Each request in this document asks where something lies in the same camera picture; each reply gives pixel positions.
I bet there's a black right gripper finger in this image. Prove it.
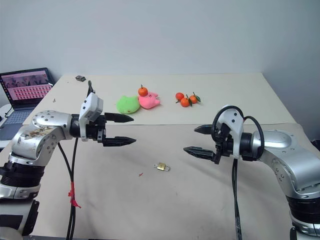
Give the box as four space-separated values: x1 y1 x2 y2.
182 146 218 162
193 124 214 135

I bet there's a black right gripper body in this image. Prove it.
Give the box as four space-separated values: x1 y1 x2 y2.
212 122 235 165

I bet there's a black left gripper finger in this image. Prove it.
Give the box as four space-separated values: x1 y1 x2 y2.
104 112 135 124
101 136 137 148

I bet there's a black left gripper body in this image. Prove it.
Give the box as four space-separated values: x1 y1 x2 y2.
85 114 108 145

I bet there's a green plush toy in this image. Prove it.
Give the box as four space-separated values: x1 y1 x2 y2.
116 95 141 115

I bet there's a pink plush toy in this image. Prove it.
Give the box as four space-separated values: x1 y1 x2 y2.
138 91 161 110

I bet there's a small orange with stem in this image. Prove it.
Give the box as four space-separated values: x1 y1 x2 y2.
137 84 149 98

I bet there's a small brass padlock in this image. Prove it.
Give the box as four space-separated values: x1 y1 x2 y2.
156 162 172 173

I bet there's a red tape strip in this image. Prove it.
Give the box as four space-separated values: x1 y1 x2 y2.
67 181 82 209

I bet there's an open laptop with pink screen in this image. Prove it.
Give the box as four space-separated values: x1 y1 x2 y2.
0 67 55 142

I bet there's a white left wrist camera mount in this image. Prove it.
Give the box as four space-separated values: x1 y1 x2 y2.
78 92 104 142

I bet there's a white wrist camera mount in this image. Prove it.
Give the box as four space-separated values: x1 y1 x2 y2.
78 92 104 142
216 105 245 159

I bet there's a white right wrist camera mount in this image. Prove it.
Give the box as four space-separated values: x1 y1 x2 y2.
216 105 245 159

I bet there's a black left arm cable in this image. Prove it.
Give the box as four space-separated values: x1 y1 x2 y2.
65 138 79 240
57 142 77 240

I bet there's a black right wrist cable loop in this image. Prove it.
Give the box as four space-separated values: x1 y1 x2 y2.
210 104 265 161

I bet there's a black left wrist cable end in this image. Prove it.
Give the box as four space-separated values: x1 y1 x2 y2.
87 79 96 97

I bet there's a black right arm hanging cable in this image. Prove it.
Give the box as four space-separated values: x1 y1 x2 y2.
231 157 244 240

